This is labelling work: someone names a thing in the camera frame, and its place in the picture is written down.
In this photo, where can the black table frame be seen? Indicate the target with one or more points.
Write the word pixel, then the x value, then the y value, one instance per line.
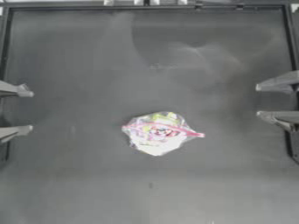
pixel 58 5

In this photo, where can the clear bag with pink zip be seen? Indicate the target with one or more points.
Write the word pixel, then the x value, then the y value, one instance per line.
pixel 158 137

